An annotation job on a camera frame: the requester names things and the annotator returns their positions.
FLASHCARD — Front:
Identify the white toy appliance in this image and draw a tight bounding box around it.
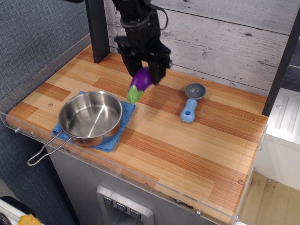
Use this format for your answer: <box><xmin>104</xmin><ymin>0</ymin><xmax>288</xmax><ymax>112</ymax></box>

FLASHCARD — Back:
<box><xmin>254</xmin><ymin>88</ymin><xmax>300</xmax><ymax>190</ymax></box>

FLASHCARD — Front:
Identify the grey blue toy scoop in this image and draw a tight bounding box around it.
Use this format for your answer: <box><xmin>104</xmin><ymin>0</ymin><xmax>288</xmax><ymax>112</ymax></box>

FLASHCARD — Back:
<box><xmin>180</xmin><ymin>83</ymin><xmax>206</xmax><ymax>123</ymax></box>

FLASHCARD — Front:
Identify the black left vertical post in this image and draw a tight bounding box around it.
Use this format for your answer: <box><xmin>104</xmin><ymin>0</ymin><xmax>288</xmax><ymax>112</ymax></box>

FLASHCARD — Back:
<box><xmin>85</xmin><ymin>0</ymin><xmax>111</xmax><ymax>63</ymax></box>

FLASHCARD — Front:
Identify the silver ice dispenser panel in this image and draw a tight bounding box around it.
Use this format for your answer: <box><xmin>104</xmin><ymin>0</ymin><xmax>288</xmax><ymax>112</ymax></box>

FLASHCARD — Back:
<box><xmin>97</xmin><ymin>185</ymin><xmax>154</xmax><ymax>225</ymax></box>

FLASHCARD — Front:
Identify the stainless steel pot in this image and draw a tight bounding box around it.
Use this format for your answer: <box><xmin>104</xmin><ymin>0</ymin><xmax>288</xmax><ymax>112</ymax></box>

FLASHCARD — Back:
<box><xmin>27</xmin><ymin>91</ymin><xmax>123</xmax><ymax>166</ymax></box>

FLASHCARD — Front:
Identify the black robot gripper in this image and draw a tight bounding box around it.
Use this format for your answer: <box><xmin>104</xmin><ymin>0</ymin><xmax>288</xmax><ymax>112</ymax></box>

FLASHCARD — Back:
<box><xmin>114</xmin><ymin>24</ymin><xmax>171</xmax><ymax>84</ymax></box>

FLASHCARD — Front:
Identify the purple toy eggplant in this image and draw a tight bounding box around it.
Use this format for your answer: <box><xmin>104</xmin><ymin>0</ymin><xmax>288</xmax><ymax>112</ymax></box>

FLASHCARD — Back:
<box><xmin>127</xmin><ymin>67</ymin><xmax>152</xmax><ymax>103</ymax></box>

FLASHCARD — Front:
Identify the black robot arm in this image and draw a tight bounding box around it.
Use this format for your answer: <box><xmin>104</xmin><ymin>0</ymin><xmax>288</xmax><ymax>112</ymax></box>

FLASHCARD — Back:
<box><xmin>113</xmin><ymin>0</ymin><xmax>171</xmax><ymax>84</ymax></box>

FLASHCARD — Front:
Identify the clear acrylic table guard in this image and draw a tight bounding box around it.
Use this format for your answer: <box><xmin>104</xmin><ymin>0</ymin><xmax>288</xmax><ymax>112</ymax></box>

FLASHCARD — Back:
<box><xmin>0</xmin><ymin>46</ymin><xmax>267</xmax><ymax>225</ymax></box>

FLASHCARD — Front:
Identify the grey toy fridge cabinet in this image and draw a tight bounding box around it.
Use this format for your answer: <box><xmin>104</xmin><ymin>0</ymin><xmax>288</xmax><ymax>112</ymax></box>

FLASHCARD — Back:
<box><xmin>50</xmin><ymin>150</ymin><xmax>215</xmax><ymax>225</ymax></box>

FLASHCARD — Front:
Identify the black vertical post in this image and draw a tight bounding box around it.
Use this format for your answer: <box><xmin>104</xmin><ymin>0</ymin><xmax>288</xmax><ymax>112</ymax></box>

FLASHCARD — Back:
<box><xmin>262</xmin><ymin>9</ymin><xmax>300</xmax><ymax>116</ymax></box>
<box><xmin>85</xmin><ymin>0</ymin><xmax>111</xmax><ymax>63</ymax></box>

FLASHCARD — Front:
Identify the black right vertical post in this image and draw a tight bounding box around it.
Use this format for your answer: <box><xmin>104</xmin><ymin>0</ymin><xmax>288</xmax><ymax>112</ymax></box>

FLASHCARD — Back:
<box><xmin>262</xmin><ymin>9</ymin><xmax>300</xmax><ymax>116</ymax></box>

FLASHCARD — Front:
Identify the blue folded cloth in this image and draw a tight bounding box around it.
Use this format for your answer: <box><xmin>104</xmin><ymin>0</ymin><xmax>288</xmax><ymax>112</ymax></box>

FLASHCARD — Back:
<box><xmin>52</xmin><ymin>91</ymin><xmax>135</xmax><ymax>152</ymax></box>

